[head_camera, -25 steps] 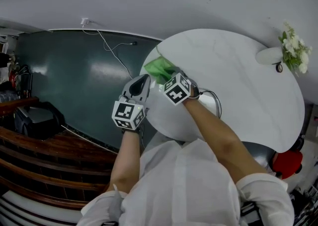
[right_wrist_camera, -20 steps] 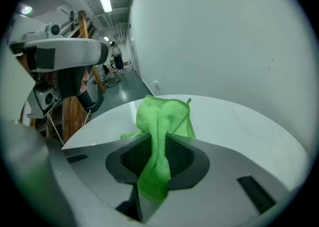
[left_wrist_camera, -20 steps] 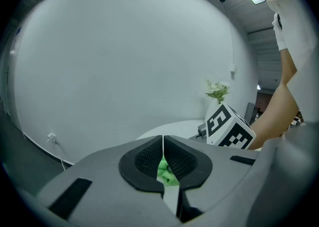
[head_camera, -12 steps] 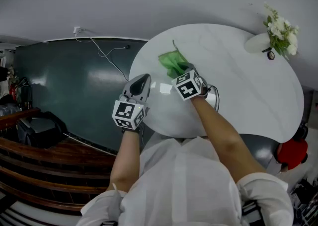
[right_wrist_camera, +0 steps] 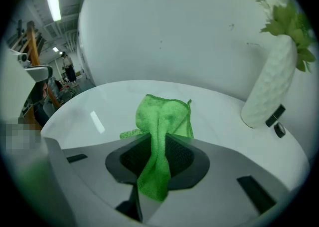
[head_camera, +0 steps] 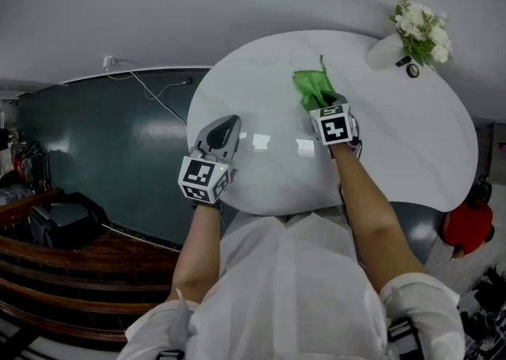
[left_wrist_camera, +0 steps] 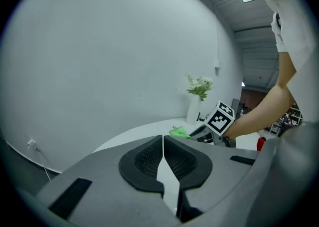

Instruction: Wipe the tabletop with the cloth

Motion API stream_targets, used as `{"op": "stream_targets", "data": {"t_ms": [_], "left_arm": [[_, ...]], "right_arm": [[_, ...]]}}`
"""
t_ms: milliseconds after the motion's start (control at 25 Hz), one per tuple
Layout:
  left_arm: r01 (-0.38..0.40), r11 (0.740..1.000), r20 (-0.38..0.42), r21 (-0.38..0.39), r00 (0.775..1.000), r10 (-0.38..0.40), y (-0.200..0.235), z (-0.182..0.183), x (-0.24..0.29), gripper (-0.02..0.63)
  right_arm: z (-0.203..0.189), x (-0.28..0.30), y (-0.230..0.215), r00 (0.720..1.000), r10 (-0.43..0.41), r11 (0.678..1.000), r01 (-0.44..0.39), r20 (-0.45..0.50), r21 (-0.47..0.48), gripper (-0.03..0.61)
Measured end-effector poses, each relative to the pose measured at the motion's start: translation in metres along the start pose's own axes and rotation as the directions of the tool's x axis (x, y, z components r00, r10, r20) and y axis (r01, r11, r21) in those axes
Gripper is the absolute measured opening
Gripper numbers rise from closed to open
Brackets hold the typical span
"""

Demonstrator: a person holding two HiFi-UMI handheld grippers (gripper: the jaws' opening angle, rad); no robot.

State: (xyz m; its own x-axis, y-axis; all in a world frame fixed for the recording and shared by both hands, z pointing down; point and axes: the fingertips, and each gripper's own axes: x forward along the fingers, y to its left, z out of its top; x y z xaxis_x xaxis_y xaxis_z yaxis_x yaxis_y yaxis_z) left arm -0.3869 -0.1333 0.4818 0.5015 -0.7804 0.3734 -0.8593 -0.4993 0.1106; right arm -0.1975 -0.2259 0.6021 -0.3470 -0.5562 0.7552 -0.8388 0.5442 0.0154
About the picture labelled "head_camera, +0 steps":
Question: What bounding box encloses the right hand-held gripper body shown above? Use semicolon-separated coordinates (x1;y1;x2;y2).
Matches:
308;103;363;157

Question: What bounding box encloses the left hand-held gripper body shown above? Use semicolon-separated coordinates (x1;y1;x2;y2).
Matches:
177;146;237;205

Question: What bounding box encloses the green cloth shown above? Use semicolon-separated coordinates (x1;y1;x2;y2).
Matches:
292;55;337;110

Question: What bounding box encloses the person's left forearm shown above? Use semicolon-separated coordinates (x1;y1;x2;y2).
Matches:
170;204;222;304

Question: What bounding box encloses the person's right forearm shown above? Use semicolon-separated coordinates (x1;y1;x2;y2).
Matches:
330;143;428;296

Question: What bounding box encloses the white kidney-shaped table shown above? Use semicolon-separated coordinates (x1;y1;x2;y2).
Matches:
186;29;479;217

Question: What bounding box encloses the black wristband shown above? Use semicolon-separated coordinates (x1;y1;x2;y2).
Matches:
192;199;222;213

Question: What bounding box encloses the white vase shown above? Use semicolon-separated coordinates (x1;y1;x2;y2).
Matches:
365;32;406;71

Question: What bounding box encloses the white flower bouquet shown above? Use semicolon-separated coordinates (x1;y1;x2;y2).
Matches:
382;0;454;70

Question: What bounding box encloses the black bag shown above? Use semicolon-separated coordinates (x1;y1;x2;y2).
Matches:
29;191;108;251

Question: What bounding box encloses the person's white shirt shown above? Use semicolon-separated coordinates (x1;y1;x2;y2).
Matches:
116;207;467;360

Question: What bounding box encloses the dark wooden bench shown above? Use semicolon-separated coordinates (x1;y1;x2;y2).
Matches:
0;188;181;351

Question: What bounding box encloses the white power cable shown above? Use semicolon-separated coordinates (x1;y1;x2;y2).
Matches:
106;69;194;126

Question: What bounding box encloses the dark harness strap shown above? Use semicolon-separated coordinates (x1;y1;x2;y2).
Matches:
387;318;422;360

